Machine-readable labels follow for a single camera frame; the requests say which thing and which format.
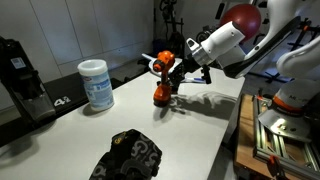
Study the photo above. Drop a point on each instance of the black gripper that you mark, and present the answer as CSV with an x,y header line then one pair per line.
x,y
190,66

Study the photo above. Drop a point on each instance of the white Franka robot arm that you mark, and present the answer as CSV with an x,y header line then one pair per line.
x,y
226,40

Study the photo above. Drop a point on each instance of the white wipes container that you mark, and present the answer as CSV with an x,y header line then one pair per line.
x,y
97,86

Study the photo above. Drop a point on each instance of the black exercise machine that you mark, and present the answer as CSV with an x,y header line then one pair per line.
x,y
26,93

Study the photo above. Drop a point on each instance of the blue hand brush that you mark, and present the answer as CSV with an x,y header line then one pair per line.
x,y
196,80

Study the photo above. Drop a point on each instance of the black workout stand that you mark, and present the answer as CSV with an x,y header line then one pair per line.
x,y
173,30

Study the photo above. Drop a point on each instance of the wooden base board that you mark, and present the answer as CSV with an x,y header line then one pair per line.
x,y
245,133

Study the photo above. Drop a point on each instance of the red exercise ball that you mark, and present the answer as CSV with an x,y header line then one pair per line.
x,y
243,16

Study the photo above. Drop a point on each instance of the black plyo box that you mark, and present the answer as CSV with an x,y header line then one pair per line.
x,y
66,90

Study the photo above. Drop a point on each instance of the orange black clamp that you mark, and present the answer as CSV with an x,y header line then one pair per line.
x,y
272,161

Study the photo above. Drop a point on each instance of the black orange weight rack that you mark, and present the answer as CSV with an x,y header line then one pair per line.
x,y
308,28

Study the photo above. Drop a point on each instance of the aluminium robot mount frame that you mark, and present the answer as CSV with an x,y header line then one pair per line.
x,y
283,146

